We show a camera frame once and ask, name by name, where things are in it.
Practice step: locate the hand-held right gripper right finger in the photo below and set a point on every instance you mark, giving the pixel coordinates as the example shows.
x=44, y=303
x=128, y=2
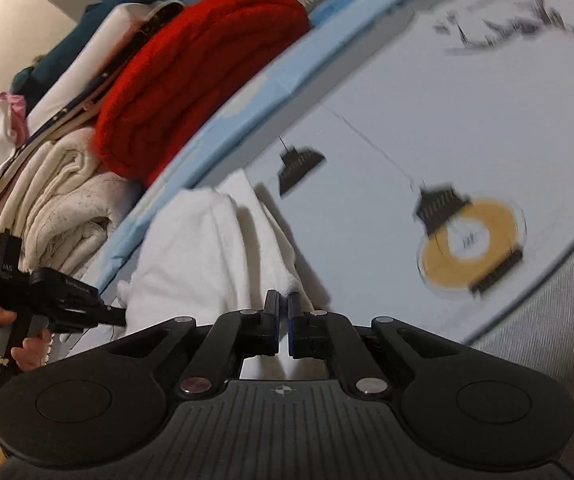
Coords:
x=294, y=325

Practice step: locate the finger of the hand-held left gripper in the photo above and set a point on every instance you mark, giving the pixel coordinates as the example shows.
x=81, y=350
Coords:
x=109, y=316

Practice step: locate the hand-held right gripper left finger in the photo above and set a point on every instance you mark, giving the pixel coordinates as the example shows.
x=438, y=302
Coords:
x=272, y=322

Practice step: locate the white long-sleeved garment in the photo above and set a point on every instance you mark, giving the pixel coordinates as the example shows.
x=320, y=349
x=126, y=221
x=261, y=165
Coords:
x=207, y=260

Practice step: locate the speckled white fleece blanket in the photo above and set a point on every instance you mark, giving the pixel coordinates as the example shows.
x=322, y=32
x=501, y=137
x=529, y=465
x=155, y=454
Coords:
x=77, y=230

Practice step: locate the quilt with dark starry trim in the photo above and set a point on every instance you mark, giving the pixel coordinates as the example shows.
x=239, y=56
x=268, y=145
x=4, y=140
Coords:
x=67, y=110

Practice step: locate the pink and white cloth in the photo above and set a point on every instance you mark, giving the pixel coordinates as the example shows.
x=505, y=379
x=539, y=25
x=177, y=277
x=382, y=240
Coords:
x=14, y=105

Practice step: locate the light blue folded sheet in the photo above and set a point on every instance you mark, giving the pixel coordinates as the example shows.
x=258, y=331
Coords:
x=267, y=90

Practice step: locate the grey printed bed sheet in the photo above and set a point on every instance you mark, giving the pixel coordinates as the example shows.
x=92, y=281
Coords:
x=392, y=110

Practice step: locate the white pillow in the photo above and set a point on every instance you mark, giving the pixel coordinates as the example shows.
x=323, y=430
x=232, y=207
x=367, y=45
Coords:
x=97, y=55

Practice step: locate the red folded blanket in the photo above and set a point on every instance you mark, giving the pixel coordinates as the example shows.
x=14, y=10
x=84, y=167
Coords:
x=192, y=75

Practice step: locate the dark teal shark plush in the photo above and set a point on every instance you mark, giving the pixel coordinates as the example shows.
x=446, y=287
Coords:
x=77, y=30

